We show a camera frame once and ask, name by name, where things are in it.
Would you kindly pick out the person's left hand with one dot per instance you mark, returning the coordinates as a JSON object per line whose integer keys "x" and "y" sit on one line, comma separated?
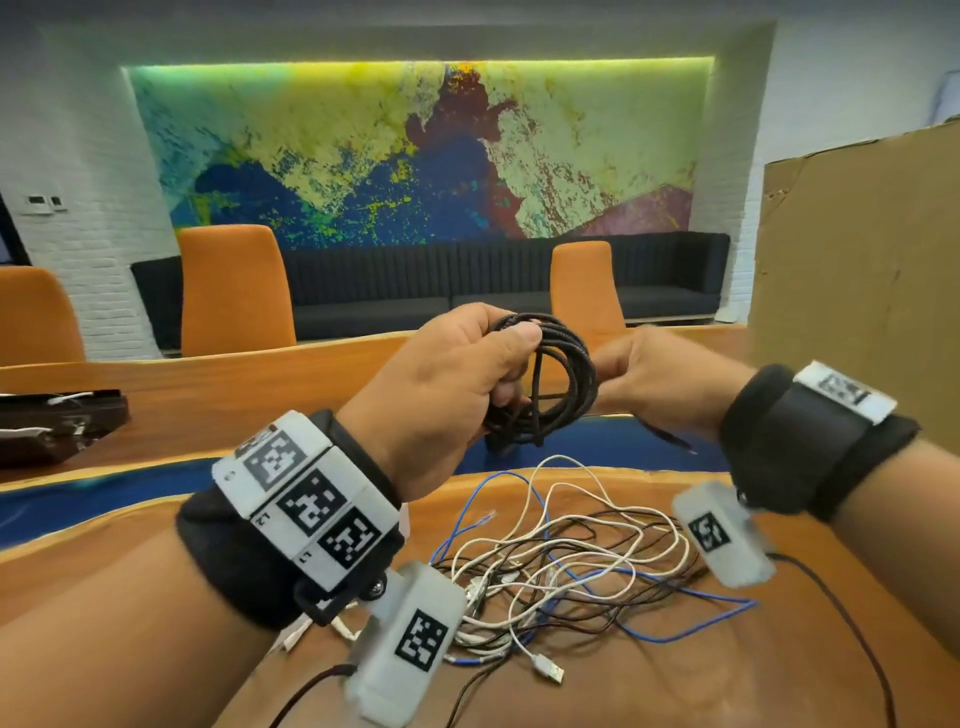
{"x": 435, "y": 390}

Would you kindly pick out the person's right hand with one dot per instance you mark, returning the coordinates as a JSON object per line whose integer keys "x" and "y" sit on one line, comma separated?
{"x": 667, "y": 382}

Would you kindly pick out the person's left forearm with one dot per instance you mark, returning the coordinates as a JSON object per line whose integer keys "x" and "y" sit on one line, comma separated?
{"x": 135, "y": 645}

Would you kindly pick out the black sofa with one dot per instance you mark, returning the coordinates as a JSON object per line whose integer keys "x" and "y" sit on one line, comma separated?
{"x": 390, "y": 277}

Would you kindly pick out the orange chair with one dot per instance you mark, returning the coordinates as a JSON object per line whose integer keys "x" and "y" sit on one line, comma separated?
{"x": 37, "y": 322}
{"x": 236, "y": 292}
{"x": 585, "y": 285}

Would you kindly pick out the wooden table with blue inlay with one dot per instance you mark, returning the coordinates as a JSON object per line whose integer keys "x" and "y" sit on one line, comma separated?
{"x": 675, "y": 690}

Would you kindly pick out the dark framed glass door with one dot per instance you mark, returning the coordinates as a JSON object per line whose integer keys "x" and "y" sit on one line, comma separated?
{"x": 7, "y": 240}

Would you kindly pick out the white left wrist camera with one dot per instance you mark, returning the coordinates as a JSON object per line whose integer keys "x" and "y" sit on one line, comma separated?
{"x": 405, "y": 645}

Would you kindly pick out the colourful abstract wall painting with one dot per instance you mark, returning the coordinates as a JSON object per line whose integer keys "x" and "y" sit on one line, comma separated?
{"x": 300, "y": 150}

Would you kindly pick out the white wall thermostat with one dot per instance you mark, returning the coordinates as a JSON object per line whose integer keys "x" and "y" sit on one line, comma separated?
{"x": 35, "y": 204}

